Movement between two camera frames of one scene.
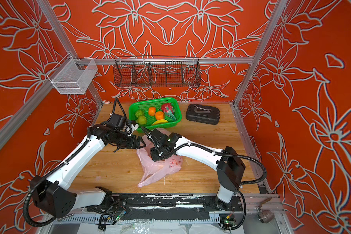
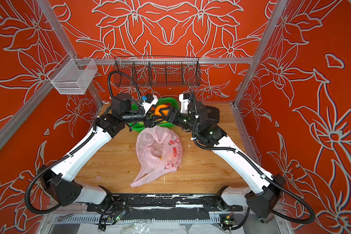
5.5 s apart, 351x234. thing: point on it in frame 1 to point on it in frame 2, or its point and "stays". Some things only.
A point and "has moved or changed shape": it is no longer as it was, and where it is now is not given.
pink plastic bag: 152,169 has moved or changed shape
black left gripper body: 128,141 to 134,117
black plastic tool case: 203,114 stays
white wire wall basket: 73,76 stays
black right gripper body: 157,154 to 182,119
